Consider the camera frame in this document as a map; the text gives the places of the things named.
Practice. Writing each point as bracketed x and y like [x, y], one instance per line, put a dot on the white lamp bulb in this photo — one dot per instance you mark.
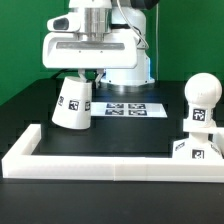
[202, 92]

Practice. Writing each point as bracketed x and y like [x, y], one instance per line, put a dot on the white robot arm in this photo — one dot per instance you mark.
[91, 20]

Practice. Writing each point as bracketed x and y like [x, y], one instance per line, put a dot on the white U-shaped fence frame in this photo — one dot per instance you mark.
[21, 162]

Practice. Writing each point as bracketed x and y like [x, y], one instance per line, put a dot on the white lamp base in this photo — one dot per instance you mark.
[205, 141]

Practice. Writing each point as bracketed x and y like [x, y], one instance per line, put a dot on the white marker sheet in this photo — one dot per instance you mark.
[112, 109]

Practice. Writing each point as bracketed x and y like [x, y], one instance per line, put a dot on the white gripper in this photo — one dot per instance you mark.
[64, 50]

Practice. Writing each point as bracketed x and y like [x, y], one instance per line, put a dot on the white lamp shade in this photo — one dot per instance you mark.
[73, 108]

